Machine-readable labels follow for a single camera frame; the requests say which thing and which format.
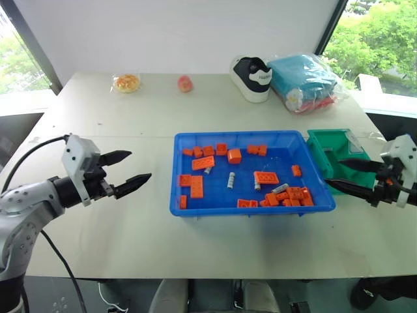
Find bread in clear bag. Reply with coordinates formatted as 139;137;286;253
111;73;143;95

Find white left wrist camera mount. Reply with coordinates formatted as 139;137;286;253
61;134;102;207

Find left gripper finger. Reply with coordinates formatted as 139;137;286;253
114;173;153;200
98;150;133;169

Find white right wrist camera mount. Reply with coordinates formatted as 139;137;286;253
380;134;417;209

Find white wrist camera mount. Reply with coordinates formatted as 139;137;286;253
380;134;417;209
61;134;102;207

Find dark rounded shape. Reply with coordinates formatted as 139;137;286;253
349;276;417;311

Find blue plastic tray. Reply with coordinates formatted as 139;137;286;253
169;130;337;218

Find red yellow apple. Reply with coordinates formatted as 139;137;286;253
177;74;194;94

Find white black sneaker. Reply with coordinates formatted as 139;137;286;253
229;55;273;104

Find thin white cable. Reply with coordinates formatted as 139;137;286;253
97;281;128;313

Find thin black cable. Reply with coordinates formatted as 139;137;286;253
40;229;89;313

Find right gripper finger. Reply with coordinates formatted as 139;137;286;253
337;158;382;174
324;178;376;201

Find clear bag with teal cloth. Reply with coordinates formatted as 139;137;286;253
266;53;351;115

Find flat orange six-stud block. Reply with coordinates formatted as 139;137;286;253
191;155;216;171
253;170;281;186

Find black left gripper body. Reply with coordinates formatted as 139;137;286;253
83;155;117;201

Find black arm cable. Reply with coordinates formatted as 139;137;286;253
392;183;417;195
1;134;72;194

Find green plastic bin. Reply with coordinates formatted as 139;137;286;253
306;128;376;197

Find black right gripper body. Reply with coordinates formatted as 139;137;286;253
369;162;406;207

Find grey rounded shape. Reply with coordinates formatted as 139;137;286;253
149;278;189;313
243;280;281;313

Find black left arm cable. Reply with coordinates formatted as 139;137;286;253
1;134;72;194

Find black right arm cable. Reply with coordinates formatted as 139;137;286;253
392;183;417;195

